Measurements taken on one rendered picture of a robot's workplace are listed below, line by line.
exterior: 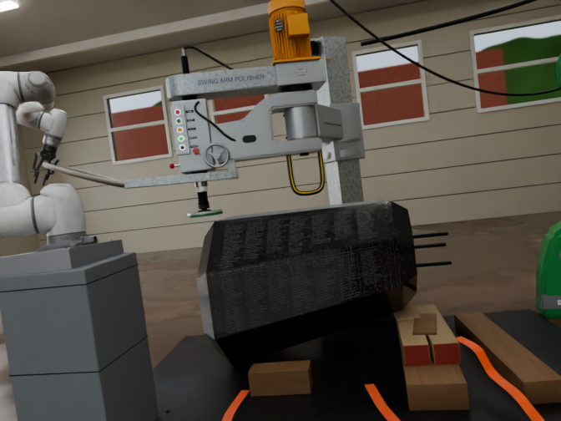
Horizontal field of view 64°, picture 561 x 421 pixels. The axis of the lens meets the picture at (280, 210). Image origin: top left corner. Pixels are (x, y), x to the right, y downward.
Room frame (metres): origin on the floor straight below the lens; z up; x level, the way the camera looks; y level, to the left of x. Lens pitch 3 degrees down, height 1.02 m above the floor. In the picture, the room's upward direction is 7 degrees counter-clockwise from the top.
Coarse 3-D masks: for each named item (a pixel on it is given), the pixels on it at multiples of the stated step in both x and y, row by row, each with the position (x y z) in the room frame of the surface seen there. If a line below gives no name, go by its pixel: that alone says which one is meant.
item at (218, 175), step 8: (160, 176) 2.69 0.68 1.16; (168, 176) 2.69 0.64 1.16; (176, 176) 2.70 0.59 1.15; (184, 176) 2.70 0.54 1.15; (192, 176) 2.71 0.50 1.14; (200, 176) 2.71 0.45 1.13; (208, 176) 2.71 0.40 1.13; (216, 176) 2.72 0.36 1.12; (224, 176) 2.73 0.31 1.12; (128, 184) 2.67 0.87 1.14; (136, 184) 2.67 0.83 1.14; (144, 184) 2.68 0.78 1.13; (152, 184) 2.68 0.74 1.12; (160, 184) 2.69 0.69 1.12; (168, 184) 2.69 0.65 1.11
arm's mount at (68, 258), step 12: (120, 240) 2.08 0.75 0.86; (36, 252) 1.75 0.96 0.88; (48, 252) 1.74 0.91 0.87; (60, 252) 1.73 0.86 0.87; (72, 252) 1.74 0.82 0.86; (84, 252) 1.81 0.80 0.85; (96, 252) 1.89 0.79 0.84; (108, 252) 1.97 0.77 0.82; (120, 252) 2.07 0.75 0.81; (0, 264) 1.78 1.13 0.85; (12, 264) 1.77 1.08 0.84; (24, 264) 1.76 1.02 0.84; (36, 264) 1.75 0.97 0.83; (48, 264) 1.74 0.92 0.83; (60, 264) 1.73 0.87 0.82; (72, 264) 1.73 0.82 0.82; (84, 264) 1.80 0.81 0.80
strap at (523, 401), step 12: (480, 348) 1.93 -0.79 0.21; (480, 360) 1.88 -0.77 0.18; (492, 372) 1.86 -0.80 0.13; (372, 384) 2.12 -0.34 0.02; (504, 384) 1.76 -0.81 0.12; (240, 396) 2.16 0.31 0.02; (372, 396) 2.00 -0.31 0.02; (516, 396) 1.69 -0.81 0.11; (228, 408) 2.05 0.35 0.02; (384, 408) 1.88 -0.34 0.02; (528, 408) 1.64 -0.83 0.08; (228, 420) 1.94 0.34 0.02; (396, 420) 1.78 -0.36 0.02; (540, 420) 1.60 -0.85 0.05
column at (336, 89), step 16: (320, 48) 3.34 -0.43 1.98; (336, 48) 3.33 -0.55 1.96; (336, 64) 3.32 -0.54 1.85; (336, 80) 3.32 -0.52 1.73; (320, 96) 3.42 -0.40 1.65; (336, 96) 3.31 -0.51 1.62; (352, 160) 3.34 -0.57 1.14; (336, 176) 3.32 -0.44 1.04; (352, 176) 3.33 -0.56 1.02; (336, 192) 3.34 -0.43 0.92; (352, 192) 3.33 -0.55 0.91
